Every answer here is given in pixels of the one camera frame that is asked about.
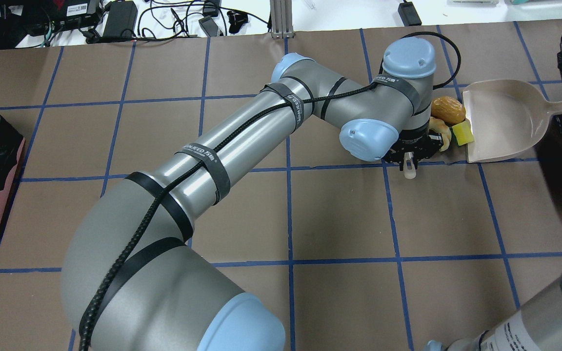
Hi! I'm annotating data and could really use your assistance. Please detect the beige hand brush black bristles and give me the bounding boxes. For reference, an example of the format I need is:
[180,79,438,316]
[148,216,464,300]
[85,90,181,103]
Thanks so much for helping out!
[403,152,417,179]

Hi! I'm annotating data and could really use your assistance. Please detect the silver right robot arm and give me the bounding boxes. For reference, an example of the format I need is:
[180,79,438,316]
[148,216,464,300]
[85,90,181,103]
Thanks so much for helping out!
[403,123,562,351]

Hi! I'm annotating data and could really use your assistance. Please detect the aluminium frame post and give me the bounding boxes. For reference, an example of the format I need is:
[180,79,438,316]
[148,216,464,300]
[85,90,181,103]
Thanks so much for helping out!
[269,0,295,39]

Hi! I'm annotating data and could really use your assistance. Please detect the yellow sponge piece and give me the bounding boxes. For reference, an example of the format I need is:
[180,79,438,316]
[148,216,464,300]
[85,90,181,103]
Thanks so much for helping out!
[450,119,475,146]

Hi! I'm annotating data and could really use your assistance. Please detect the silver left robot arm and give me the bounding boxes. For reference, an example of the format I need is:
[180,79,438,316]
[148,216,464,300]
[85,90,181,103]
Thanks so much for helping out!
[61,34,443,351]

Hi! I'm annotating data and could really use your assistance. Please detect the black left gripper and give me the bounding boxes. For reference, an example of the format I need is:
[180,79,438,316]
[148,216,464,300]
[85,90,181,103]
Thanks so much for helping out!
[382,122,443,171]

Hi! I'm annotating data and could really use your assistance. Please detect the brown bread roll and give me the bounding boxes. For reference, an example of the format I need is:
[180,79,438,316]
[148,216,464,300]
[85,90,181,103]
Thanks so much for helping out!
[431,96,466,126]

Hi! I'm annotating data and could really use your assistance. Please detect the black power adapter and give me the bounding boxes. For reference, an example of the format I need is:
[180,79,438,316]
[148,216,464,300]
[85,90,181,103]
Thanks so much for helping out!
[101,0,138,42]

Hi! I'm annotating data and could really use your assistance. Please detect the croissant pastry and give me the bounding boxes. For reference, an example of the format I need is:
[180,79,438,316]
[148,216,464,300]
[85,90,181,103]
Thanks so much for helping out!
[429,116,452,153]

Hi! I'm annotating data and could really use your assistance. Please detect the beige plastic dustpan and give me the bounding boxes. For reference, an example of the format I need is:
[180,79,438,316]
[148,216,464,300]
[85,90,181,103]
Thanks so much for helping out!
[461,79,562,163]

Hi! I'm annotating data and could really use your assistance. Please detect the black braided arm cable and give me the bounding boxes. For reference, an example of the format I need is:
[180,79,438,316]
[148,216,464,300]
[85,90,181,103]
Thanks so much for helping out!
[78,32,461,351]

